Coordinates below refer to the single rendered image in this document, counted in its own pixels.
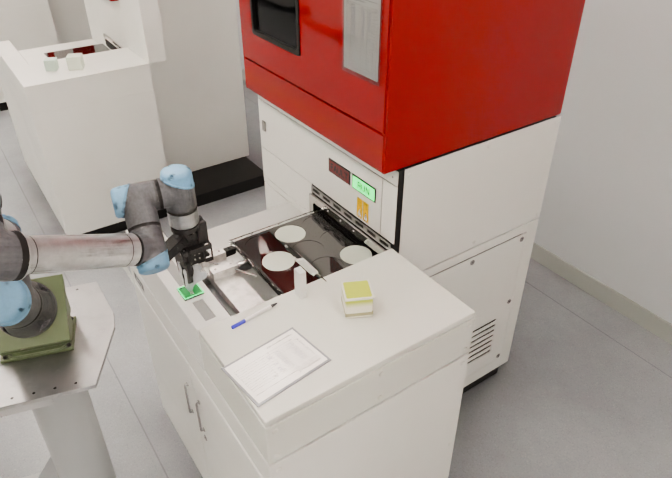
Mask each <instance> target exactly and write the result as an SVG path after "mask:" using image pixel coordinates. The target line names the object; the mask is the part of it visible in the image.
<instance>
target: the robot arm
mask: <svg viewBox="0 0 672 478"><path fill-rule="evenodd" d="M110 195H111V199H112V204H113V208H114V212H115V216H116V217H117V218H123V219H124V218H125V222H126V225H127V229H128V233H115V234H73V235H30V236H26V235H25V234H24V233H22V232H21V228H20V226H19V223H18V221H17V220H16V219H15V218H14V217H12V216H10V215H7V216H6V215H5V214H2V212H1V209H2V197H1V194H0V329H1V330H2V331H3V332H5V333H6V334H8V335H10V336H13V337H17V338H31V337H35V336H38V335H40V334H41V333H43V332H44V331H46V330H47V329H48V328H49V327H50V326H51V325H52V323H53V322H54V320H55V317H56V314H57V301H56V298H55V296H54V294H53V293H52V291H51V290H50V289H49V288H47V287H46V286H44V285H43V284H41V283H38V282H34V281H31V278H30V274H41V273H54V272H66V271H78V270H91V269H103V268H115V267H128V266H136V269H138V273H139V274H140V275H151V274H156V273H159V272H162V271H164V270H166V269H167V268H168V267H169V266H170V261H171V260H172V259H173V258H174V257H175V260H176V264H177V267H178V270H179V272H180V276H181V279H182V281H183V284H184V286H185V287H186V289H187V290H188V291H190V292H191V291H193V287H194V285H195V284H197V283H198V282H200V281H202V280H203V279H205V278H206V277H207V272H205V271H201V270H202V267H201V265H195V264H197V263H198V264H199V263H202V262H209V261H212V260H214V258H213V250H212V243H211V242H210V241H209V238H208V231H207V224H206V221H205V220H204V219H203V218H202V216H201V215H199V213H198V207H197V201H196V194H195V183H194V181H193V176H192V171H191V169H190V168H189V167H187V166H185V165H182V164H172V165H169V166H168V167H164V168H163V169H162V170H161V172H160V178H156V179H153V180H148V181H143V182H137V183H132V184H130V183H128V184H126V185H121V186H118V187H115V188H113V189H111V191H110ZM165 208H166V210H167V215H168V221H169V225H170V228H171V231H172V233H173V234H172V235H171V236H170V237H169V238H168V239H167V240H166V241H165V240H164V236H163V232H162V228H161V224H160V220H159V216H158V212H157V211H158V210H163V209H165ZM205 243H206V245H205ZM207 243H208V244H207ZM208 249H211V255H212V256H211V257H208V256H210V253H209V252H208V251H206V250H208ZM206 257H208V258H206Z"/></svg>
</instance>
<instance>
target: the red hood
mask: <svg viewBox="0 0 672 478"><path fill-rule="evenodd" d="M584 5H585V0H239V9H240V21H241V33H242V44H243V55H244V68H245V80H246V87H247V88H248V89H250V90H252V91H253V92H255V93H256V94H258V95H259V96H261V97H263V98H264V99H266V100H267V101H269V102H271V103H272V104H274V105H275V106H277V107H278V108H280V109H282V110H283V111H285V112H286V113H288V114H289V115H291V116H293V117H294V118H296V119H297V120H299V121H300V122H302V123H304V124H305V125H307V126H308V127H310V128H311V129H313V130H315V131H316V132H318V133H319V134H321V135H322V136H324V137H326V138H327V139H329V140H330V141H332V142H333V143H335V144H337V145H338V146H340V147H341V148H343V149H345V150H346V151H348V152H349V153H351V154H352V155H354V156H356V157H357V158H359V159H360V160H362V161H363V162H365V163H367V164H368V165H370V166H371V167H373V168H374V169H376V170H378V171H379V172H381V173H382V174H387V173H390V172H393V171H396V170H398V169H401V168H404V167H407V166H410V165H413V164H416V163H419V162H422V161H424V160H427V159H430V158H433V157H436V156H439V155H442V154H445V153H448V152H451V151H454V150H456V149H459V148H462V147H465V146H468V145H471V144H474V143H477V142H480V141H483V140H486V139H488V138H491V137H494V136H497V135H500V134H503V133H506V132H509V131H512V130H515V129H518V128H520V127H523V126H526V125H529V124H532V123H535V122H538V121H541V120H544V119H547V118H550V117H552V116H555V115H558V114H561V110H562V105H563V101H564V96H565V92H566V87H567V83H568V78H569V73H570V69H571V64H572V60H573V55H574V51H575V46H576V41H577V37H578V32H579V28H580V23H581V19H582V14H583V9H584Z"/></svg>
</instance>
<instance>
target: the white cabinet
mask: <svg viewBox="0 0 672 478"><path fill-rule="evenodd" d="M130 268H131V273H132V277H133V281H134V285H135V290H136V294H137V298H138V302H139V307H140V311H141V315H142V319H143V324H144V328H145V332H146V336H147V341H148V345H149V349H150V353H151V358H152V362H153V366H154V370H155V375H156V379H157V383H158V387H159V392H160V396H161V400H162V404H163V407H164V409H165V411H166V413H167V414H168V416H169V418H170V420H171V422H172V423H173V425H174V427H175V429H176V431H177V432H178V434H179V436H180V438H181V439H182V441H183V443H184V445H185V447H186V448H187V450H188V452H189V454H190V455H191V457H192V459H193V461H194V463H195V464H196V466H197V468H198V470H199V472H200V473H201V475H202V477H203V478H448V476H449V470H450V464H451V458H452V452H453V447H454V441H455V435H456V429H457V423H458V417H459V411H460V405H461V399H462V393H463V387H464V381H465V375H466V369H467V363H468V357H469V353H468V352H467V353H466V354H464V355H462V356H460V357H459V358H457V359H455V360H453V361H452V362H450V363H448V364H446V365H445V366H443V367H441V368H439V369H438V370H436V371H434V372H432V373H431V374H429V375H427V376H425V377H424V378H422V379H420V380H418V381H417V382H415V383H413V384H411V385H410V386H408V387H406V388H404V389H402V390H401V391H399V392H397V393H395V394H394V395H392V396H390V397H388V398H387V399H385V400H383V401H381V402H380V403H378V404H376V405H374V406H373V407H371V408H369V409H367V410H366V411H364V412H362V413H360V414H359V415H357V416H355V417H353V418H352V419H350V420H348V421H346V422H345V423H343V424H341V425H339V426H337V427H336V428H334V429H332V430H330V431H329V432H327V433H325V434H323V435H322V436H320V437H318V438H316V439H315V440H313V441H311V442H309V443H308V444H306V445H304V446H302V447H301V448H299V449H297V450H295V451H294V452H292V453H290V454H288V455H287V456H285V457H283V458H281V459H280V460H278V461H276V462H274V463H272V464H271V465H270V464H268V463H267V462H266V460H265V459H264V457H263V456H262V454H261V453H260V451H259V450H258V448H257V447H256V445H255V444H254V442H253V441H252V439H251V438H250V436H249V435H248V433H247V432H246V431H245V429H244V428H243V426H242V425H241V423H240V422H239V420H238V419H237V417H236V416H235V414H234V413H233V411H232V410H231V408H230V407H229V405H228V404H227V402H226V401H225V399H224V398H223V396H222V395H221V394H220V392H219V391H218V389H217V388H216V386H215V385H214V383H213V382H212V380H211V379H210V377H209V376H208V374H207V373H206V371H204V370H203V369H202V367H201V366H200V364H199V363H198V362H197V360H196V359H195V357H194V356H193V354H192V353H191V351H190V350H189V348H188V347H187V345H186V344H185V342H184V341H183V339H182V338H181V336H180V335H179V333H178V332H177V330H176V329H175V327H174V326H173V324H172V323H171V321H170V320H169V318H168V317H167V315H166V314H165V312H164V311H163V310H162V308H161V307H160V305H159V304H158V302H157V301H156V299H155V298H154V296H153V295H152V293H151V292H150V290H149V289H148V287H147V286H146V284H145V283H144V281H143V280H142V278H141V277H140V275H139V274H138V272H137V271H136V269H135V268H134V266H130Z"/></svg>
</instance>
